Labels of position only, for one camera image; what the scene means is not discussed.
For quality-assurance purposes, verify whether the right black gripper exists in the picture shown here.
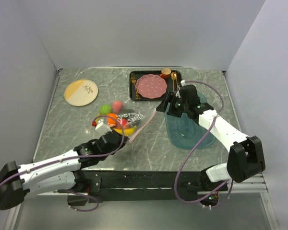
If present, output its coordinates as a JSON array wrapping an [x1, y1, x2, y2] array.
[[156, 91, 189, 118]]

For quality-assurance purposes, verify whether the orange fruit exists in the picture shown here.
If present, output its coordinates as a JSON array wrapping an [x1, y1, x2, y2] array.
[[107, 113, 118, 126]]

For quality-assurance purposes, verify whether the yellow banana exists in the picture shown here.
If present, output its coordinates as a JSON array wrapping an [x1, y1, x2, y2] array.
[[112, 126, 137, 137]]

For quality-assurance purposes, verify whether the clear zip top bag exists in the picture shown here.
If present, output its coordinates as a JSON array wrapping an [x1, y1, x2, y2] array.
[[92, 101, 156, 143]]

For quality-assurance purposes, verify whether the green lime fruit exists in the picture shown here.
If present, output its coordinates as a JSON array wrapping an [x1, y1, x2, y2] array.
[[99, 104, 112, 115]]

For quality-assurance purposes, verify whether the dark purple passion fruit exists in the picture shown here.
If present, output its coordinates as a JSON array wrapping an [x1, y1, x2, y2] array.
[[117, 112, 145, 124]]

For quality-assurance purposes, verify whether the pink peach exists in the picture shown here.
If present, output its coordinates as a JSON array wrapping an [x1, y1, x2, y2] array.
[[112, 101, 123, 113]]

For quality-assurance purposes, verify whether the red cracked fruit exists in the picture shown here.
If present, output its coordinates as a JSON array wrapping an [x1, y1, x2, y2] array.
[[117, 118, 130, 129]]

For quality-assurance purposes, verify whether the yellow starfruit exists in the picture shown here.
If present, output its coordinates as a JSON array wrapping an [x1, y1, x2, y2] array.
[[95, 115, 105, 123]]

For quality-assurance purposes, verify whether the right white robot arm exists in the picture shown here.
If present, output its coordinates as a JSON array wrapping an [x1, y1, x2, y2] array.
[[156, 85, 265, 191]]

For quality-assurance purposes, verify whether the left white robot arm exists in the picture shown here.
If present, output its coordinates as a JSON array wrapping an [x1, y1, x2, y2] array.
[[0, 131, 128, 210]]

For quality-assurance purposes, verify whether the black serving tray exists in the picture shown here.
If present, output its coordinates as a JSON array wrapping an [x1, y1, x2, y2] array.
[[129, 70, 182, 102]]

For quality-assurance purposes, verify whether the gold spoon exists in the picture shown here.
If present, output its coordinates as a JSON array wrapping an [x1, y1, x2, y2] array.
[[171, 72, 177, 91]]

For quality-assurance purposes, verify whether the blue transparent plastic tray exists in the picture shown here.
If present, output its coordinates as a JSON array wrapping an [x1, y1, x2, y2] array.
[[165, 104, 206, 150]]

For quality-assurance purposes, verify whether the orange cup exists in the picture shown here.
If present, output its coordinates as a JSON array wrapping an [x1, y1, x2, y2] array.
[[159, 68, 172, 79]]

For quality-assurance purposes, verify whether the pink dotted plate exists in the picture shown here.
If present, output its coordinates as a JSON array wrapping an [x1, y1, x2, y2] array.
[[135, 74, 167, 99]]

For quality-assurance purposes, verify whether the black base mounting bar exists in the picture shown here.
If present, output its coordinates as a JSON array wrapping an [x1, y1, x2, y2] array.
[[26, 167, 256, 207]]

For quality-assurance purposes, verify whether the yellow white floral plate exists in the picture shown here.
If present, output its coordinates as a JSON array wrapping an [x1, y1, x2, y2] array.
[[64, 80, 98, 106]]

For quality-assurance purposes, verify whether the gold fork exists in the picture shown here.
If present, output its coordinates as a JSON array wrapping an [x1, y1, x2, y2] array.
[[131, 73, 140, 100]]

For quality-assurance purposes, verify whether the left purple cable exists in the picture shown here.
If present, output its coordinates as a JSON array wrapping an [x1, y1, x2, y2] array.
[[0, 114, 125, 212]]

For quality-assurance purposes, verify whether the purple cable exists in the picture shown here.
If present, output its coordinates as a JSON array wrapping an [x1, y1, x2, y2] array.
[[0, 114, 125, 212], [174, 80, 233, 209]]

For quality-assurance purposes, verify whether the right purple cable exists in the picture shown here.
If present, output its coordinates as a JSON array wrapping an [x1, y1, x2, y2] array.
[[174, 80, 233, 209]]

